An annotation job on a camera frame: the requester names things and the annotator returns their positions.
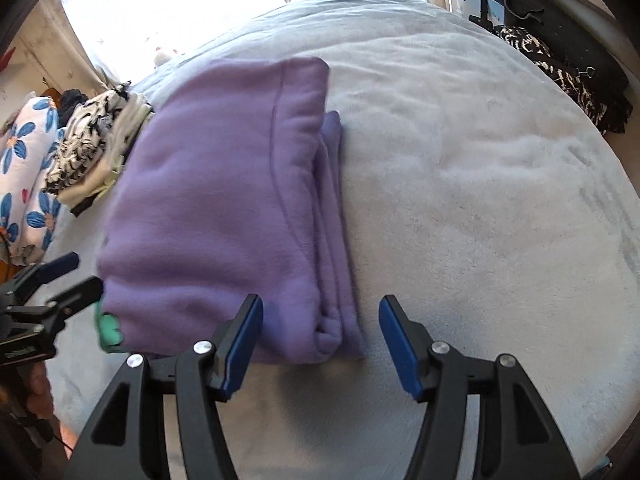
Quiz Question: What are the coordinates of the blue floral rolled quilt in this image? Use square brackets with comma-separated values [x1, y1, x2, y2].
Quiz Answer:
[0, 96, 68, 266]

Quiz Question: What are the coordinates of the beige floral curtain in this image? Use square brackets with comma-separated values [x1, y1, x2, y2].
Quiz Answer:
[20, 0, 126, 91]

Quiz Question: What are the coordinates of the black fuzzy cloth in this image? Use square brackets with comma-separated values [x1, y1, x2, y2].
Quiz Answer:
[59, 89, 88, 111]

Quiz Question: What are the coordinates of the black folded garment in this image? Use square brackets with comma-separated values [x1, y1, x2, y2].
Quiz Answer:
[70, 195, 97, 218]

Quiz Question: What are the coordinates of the grey fleece blanket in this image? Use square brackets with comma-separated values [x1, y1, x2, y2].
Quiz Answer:
[45, 0, 640, 480]

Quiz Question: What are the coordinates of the purple zip hoodie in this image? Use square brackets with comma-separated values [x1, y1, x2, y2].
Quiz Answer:
[95, 56, 368, 365]

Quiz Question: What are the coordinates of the black and white patterned cloth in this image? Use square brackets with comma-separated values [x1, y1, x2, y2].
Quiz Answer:
[500, 25, 633, 133]

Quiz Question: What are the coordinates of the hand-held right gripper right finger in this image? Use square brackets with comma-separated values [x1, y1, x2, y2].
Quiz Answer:
[378, 295, 581, 480]

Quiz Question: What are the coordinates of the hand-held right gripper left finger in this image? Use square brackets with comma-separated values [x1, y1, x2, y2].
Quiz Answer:
[65, 294, 264, 480]

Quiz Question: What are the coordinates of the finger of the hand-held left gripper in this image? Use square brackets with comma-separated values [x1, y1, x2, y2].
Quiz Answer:
[0, 276, 105, 333]
[7, 253, 80, 301]

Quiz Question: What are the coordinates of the blue and white box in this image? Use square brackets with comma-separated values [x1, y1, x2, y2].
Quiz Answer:
[449, 0, 501, 23]

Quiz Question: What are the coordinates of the black bag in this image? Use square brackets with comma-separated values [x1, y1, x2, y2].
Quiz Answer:
[457, 0, 631, 96]

